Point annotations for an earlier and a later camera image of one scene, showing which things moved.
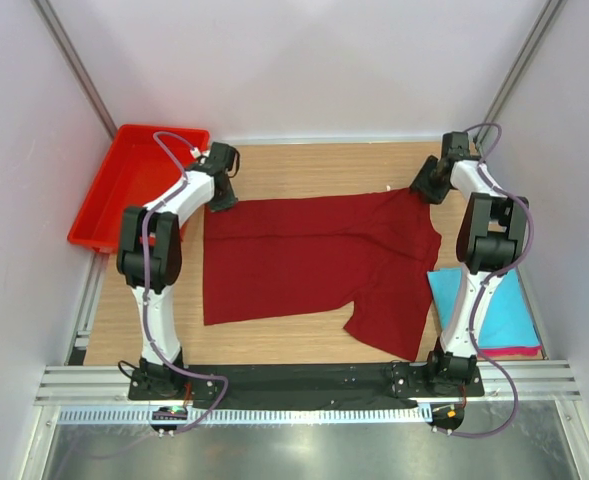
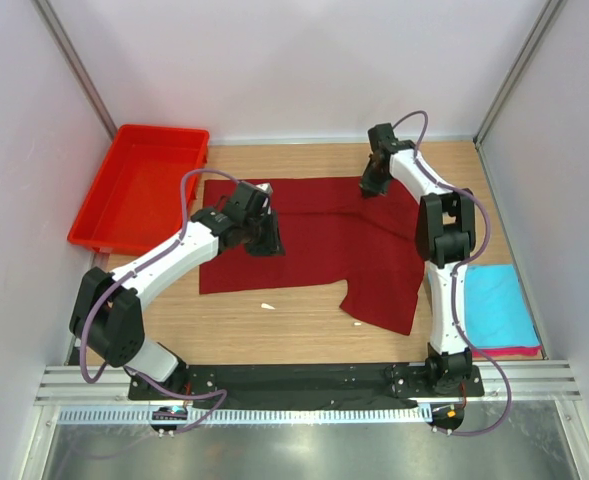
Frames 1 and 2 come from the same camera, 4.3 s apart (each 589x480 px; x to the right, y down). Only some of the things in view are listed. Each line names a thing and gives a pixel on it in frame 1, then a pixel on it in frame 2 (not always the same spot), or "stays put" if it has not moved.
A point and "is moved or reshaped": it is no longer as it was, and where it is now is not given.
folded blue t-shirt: x=508 y=320 stays put
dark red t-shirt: x=378 y=249 is moved or reshaped
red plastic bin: x=134 y=172 stays put
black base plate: x=331 y=385 stays put
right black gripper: x=434 y=196 → x=369 y=188
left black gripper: x=224 y=204 → x=272 y=246
